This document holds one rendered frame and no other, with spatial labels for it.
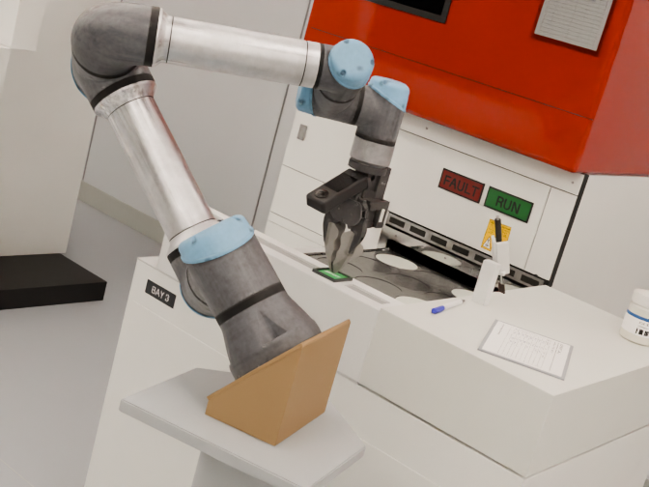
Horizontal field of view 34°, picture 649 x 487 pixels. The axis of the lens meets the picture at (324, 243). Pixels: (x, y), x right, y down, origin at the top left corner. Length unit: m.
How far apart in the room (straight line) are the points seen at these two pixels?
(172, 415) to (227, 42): 0.59
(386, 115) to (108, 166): 3.81
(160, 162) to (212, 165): 3.27
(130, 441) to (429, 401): 0.77
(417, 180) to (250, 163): 2.40
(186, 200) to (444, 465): 0.61
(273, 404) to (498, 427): 0.40
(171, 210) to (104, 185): 3.86
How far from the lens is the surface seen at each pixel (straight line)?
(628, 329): 2.17
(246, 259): 1.61
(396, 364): 1.86
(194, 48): 1.74
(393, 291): 2.23
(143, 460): 2.32
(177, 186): 1.78
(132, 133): 1.81
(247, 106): 4.93
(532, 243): 2.41
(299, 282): 1.97
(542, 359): 1.85
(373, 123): 1.90
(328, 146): 2.72
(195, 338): 2.16
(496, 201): 2.44
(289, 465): 1.55
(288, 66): 1.75
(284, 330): 1.59
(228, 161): 4.99
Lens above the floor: 1.50
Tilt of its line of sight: 14 degrees down
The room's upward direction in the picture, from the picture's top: 16 degrees clockwise
